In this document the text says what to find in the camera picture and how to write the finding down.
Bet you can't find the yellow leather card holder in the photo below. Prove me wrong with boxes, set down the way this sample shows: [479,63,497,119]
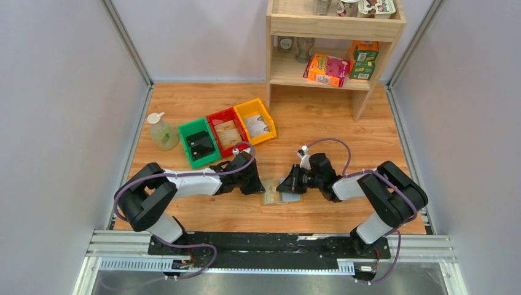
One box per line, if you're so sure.
[260,178,303,206]

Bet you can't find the beige cards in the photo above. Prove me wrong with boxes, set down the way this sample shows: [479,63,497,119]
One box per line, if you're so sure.
[214,120,241,149]

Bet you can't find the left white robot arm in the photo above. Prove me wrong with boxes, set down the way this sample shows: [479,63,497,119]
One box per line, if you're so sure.
[114,151,265,243]

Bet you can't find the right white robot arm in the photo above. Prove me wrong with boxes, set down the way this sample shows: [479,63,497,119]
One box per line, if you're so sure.
[277,153,428,248]

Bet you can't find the white cards in yellow bin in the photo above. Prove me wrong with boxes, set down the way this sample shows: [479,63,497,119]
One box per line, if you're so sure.
[243,114,270,138]

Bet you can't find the black cards in green bin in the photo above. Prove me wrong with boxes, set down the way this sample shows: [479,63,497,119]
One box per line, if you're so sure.
[186,131,215,161]

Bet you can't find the yellow plastic bin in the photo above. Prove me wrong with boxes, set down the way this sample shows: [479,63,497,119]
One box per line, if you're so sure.
[233,98,277,145]

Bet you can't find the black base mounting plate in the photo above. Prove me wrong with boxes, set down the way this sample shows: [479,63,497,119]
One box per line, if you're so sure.
[148,232,391,270]

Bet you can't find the green plastic bin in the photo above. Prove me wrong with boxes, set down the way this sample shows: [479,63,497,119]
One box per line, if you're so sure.
[178,117,222,169]

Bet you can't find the green soap pump bottle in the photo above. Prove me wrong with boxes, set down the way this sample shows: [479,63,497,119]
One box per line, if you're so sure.
[147,112,179,151]

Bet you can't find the orange pink snack box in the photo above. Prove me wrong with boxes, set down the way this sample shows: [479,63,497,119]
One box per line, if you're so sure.
[303,53,350,88]

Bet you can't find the wooden shelf unit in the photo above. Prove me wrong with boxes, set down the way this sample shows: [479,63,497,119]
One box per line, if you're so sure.
[265,1,407,120]

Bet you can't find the green orange carton box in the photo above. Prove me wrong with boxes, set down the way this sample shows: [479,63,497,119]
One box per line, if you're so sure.
[347,40,379,81]

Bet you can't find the clear glass cup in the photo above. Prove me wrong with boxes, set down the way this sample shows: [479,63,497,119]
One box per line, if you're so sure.
[296,37,315,63]

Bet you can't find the white printed cup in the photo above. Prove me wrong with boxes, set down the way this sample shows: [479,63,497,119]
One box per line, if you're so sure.
[336,0,359,17]

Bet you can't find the white food tub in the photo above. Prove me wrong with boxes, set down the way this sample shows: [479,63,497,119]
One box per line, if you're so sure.
[356,0,396,19]

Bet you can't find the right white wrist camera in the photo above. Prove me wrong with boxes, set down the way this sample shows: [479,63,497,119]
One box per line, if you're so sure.
[297,145,311,170]

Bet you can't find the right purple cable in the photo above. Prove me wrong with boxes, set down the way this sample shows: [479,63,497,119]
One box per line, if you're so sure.
[303,138,420,285]

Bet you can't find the purple cable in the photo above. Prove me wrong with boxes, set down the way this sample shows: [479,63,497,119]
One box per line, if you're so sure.
[303,138,420,285]
[113,141,257,281]

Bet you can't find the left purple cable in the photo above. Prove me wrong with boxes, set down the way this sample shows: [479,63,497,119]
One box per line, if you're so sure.
[113,141,257,281]

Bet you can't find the aluminium frame rail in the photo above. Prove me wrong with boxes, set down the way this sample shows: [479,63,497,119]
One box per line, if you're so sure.
[74,230,467,294]

